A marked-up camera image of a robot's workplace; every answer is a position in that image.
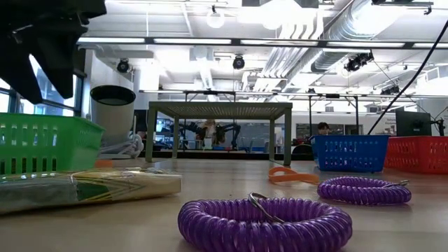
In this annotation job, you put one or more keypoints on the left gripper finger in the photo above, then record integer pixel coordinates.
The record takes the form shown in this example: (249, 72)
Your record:
(21, 63)
(61, 59)

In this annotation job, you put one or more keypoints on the yellow green crayon box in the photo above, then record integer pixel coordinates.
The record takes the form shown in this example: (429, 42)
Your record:
(105, 189)

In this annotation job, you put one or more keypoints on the purple coil wristband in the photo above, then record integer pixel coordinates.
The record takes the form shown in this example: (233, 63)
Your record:
(350, 192)
(210, 224)

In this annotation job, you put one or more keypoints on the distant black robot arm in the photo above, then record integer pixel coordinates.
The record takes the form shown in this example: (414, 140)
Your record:
(231, 127)
(190, 127)

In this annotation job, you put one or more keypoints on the large window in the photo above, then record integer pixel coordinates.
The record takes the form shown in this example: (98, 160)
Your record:
(49, 101)

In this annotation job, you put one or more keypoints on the black ceiling spotlight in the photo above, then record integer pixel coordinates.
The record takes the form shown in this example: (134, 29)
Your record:
(238, 63)
(123, 66)

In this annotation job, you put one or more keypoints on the white cylinder with black top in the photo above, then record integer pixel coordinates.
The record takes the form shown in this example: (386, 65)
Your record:
(112, 119)

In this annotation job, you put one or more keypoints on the green plastic basket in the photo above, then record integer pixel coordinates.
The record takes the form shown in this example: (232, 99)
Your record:
(77, 147)

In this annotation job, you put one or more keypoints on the white globe pendant lamp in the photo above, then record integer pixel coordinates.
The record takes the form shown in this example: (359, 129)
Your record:
(215, 19)

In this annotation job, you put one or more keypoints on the person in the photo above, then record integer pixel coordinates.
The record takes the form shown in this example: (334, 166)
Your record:
(210, 127)
(322, 127)

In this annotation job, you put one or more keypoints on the green perforated metal shelf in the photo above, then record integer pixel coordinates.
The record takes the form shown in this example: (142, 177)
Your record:
(220, 110)

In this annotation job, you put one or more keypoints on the linear ceiling light strip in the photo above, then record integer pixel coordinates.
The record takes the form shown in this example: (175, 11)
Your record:
(280, 42)

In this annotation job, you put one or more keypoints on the black chair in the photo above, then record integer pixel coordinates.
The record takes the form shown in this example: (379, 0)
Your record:
(301, 148)

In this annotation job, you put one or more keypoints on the black track light cluster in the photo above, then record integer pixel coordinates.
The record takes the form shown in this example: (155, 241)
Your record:
(357, 62)
(390, 91)

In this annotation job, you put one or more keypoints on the blue plastic basket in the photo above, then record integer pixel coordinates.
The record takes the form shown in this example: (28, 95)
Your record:
(371, 154)

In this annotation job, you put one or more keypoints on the black monitor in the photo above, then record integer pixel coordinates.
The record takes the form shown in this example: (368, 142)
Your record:
(413, 122)

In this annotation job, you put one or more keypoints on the red plastic basket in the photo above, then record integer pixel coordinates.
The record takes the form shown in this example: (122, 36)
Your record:
(420, 154)

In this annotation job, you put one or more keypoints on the distant black table frame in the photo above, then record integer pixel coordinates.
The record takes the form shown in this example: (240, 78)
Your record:
(310, 115)

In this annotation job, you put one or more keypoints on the silver ventilation duct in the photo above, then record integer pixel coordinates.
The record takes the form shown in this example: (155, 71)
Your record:
(332, 57)

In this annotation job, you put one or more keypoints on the black ceiling rail fixture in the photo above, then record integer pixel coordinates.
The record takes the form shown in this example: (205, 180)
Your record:
(402, 3)

